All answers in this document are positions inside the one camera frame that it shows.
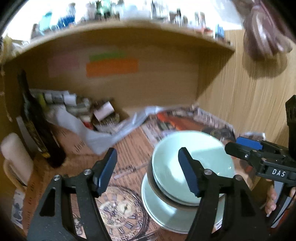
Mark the mint green plate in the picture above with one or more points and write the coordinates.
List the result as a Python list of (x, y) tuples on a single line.
[(166, 216)]

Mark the orange sticky note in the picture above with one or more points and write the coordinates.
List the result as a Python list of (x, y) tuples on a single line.
[(111, 67)]

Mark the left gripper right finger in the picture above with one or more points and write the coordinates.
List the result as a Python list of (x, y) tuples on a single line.
[(226, 210)]

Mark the person right hand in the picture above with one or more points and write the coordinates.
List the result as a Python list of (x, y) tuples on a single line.
[(270, 205)]

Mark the wooden shelf board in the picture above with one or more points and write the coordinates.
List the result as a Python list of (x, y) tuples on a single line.
[(130, 37)]

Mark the grey paper sheet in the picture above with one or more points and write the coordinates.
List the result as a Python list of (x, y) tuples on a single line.
[(99, 142)]

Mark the dark wine bottle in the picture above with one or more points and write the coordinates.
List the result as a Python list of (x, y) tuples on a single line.
[(38, 128)]

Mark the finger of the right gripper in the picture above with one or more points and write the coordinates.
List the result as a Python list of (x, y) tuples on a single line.
[(248, 153), (249, 142)]

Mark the stitch cartoon sticker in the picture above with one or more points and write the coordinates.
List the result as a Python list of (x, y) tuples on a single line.
[(17, 208)]

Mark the blue pencil sharpener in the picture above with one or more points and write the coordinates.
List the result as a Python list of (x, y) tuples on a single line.
[(219, 33)]

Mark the pink sticky note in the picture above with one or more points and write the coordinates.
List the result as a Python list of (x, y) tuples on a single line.
[(57, 65)]

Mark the stack of newspapers and books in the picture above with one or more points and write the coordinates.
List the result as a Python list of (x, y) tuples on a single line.
[(50, 100)]

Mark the small bowl of trinkets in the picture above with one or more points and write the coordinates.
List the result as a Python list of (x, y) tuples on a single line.
[(109, 124)]

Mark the pink-grey bowl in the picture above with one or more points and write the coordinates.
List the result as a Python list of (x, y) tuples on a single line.
[(162, 196)]

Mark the blue liquid bottle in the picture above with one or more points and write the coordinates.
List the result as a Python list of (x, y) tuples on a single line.
[(45, 22)]

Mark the pink mug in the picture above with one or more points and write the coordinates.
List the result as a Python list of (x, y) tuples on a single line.
[(18, 166)]

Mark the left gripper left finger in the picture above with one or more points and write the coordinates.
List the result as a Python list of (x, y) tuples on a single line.
[(53, 218)]

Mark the green sticky note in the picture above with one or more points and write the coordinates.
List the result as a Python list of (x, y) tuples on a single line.
[(106, 55)]

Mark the white card box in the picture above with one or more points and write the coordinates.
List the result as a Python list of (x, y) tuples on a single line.
[(104, 111)]

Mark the mint green bowl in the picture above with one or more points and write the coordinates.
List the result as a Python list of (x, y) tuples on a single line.
[(176, 158)]

